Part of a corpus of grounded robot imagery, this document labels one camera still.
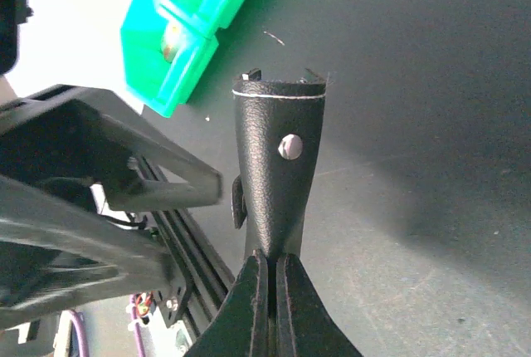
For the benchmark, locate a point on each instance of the green bin near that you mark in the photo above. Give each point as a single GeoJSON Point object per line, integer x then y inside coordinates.
{"type": "Point", "coordinates": [168, 44]}

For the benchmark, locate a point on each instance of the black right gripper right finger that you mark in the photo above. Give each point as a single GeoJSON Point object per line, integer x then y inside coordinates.
{"type": "Point", "coordinates": [303, 326]}

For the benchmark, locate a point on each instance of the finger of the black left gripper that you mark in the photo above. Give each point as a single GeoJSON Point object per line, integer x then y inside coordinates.
{"type": "Point", "coordinates": [69, 135]}
{"type": "Point", "coordinates": [56, 256]}

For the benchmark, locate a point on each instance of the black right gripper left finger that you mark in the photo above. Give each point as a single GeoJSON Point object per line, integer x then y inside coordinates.
{"type": "Point", "coordinates": [241, 325]}

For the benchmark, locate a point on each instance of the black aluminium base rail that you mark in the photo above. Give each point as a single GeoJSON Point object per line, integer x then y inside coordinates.
{"type": "Point", "coordinates": [201, 280]}

